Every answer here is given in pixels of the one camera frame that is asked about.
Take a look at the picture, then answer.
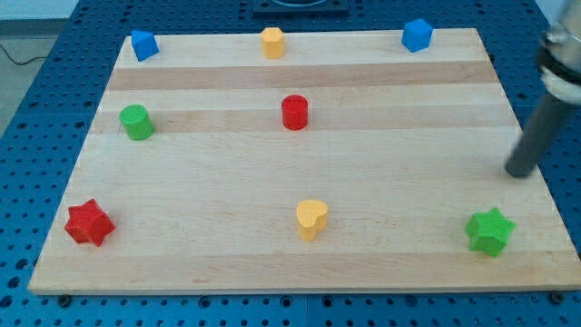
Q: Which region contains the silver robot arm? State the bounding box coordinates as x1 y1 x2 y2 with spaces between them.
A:
537 0 580 105

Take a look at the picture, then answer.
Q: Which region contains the green star block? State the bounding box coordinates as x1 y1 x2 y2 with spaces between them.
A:
465 207 517 258

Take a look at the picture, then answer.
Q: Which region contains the red star block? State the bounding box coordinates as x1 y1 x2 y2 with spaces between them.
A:
64 199 116 247

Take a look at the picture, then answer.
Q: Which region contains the yellow heart block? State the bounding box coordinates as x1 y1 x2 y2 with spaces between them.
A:
296 199 329 242

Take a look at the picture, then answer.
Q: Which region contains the red cylinder block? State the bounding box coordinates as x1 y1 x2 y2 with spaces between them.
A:
281 94 309 131

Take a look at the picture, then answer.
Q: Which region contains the wooden board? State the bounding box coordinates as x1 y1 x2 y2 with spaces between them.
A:
29 28 580 295

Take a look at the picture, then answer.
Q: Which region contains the yellow hexagon block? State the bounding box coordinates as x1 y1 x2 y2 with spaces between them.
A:
260 27 286 59

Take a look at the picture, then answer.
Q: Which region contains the green cylinder block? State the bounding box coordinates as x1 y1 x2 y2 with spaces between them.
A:
119 104 154 141

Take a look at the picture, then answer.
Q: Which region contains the blue block right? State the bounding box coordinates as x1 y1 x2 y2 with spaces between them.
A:
401 18 433 53

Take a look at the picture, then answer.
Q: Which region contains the blue block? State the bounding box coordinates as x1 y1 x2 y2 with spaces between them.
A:
131 30 159 62
401 18 433 53

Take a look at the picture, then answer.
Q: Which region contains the blue block left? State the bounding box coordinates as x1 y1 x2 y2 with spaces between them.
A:
131 30 159 62

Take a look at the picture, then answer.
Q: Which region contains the grey pusher rod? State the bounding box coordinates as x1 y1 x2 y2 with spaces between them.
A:
504 93 580 179

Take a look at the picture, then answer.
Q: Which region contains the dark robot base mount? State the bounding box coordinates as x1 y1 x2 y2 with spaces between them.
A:
251 0 350 17

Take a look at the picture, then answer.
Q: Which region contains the black cable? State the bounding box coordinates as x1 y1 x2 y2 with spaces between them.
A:
0 43 48 66

